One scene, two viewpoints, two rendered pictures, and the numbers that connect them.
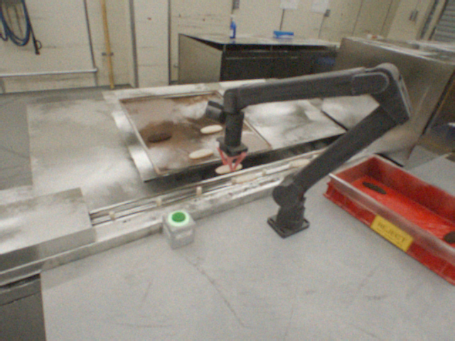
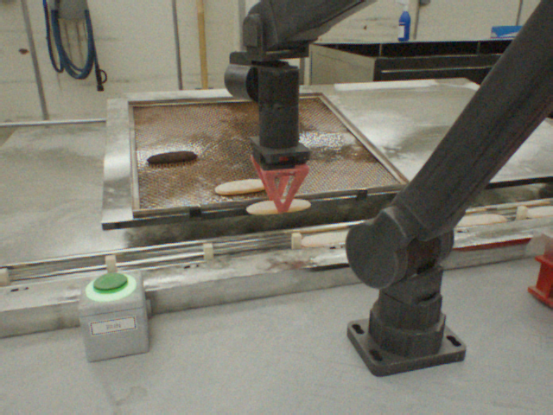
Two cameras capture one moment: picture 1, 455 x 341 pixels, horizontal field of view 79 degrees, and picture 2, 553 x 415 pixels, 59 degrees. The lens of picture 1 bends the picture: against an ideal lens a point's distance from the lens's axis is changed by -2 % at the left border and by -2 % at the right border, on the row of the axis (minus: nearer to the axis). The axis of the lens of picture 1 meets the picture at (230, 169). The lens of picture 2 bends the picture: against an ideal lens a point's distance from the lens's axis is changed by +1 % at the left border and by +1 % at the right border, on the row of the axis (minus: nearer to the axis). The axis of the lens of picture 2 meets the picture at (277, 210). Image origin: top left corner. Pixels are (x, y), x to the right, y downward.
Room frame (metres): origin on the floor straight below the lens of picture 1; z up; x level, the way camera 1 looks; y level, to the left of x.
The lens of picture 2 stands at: (0.17, -0.24, 1.21)
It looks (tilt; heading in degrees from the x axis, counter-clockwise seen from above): 23 degrees down; 21
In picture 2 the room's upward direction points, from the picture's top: straight up
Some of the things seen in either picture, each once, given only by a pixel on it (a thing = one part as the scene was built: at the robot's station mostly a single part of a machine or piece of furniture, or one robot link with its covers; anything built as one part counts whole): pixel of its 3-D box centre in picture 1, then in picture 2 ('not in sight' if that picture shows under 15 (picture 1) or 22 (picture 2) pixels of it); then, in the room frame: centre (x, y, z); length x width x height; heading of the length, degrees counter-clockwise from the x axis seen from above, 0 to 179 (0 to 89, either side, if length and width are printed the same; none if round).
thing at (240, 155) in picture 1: (231, 157); (280, 179); (0.80, 0.00, 0.97); 0.07 x 0.07 x 0.09; 36
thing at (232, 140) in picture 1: (232, 137); (278, 130); (0.81, 0.00, 1.04); 0.10 x 0.07 x 0.07; 36
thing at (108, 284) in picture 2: (178, 218); (111, 286); (0.56, 0.12, 0.90); 0.04 x 0.04 x 0.02
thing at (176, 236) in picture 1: (178, 231); (117, 324); (0.56, 0.12, 0.84); 0.08 x 0.08 x 0.11; 36
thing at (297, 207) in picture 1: (289, 193); (396, 255); (0.68, -0.19, 0.94); 0.09 x 0.05 x 0.10; 58
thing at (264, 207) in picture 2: (229, 168); (278, 205); (0.81, 0.00, 0.92); 0.10 x 0.04 x 0.01; 126
